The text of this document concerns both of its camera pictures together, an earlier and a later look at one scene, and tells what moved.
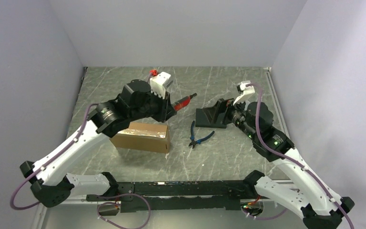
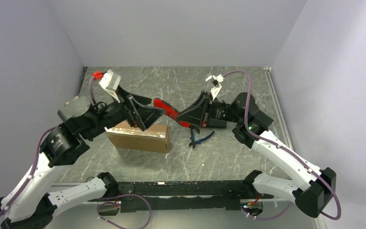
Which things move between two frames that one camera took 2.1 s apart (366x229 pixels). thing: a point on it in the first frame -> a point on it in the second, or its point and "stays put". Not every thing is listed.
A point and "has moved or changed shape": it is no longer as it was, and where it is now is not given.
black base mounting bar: (181, 196) stays put
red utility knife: (183, 102) has moved or changed shape
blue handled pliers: (193, 142) stays put
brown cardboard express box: (144, 136) stays put
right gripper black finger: (215, 114) -> (193, 115)
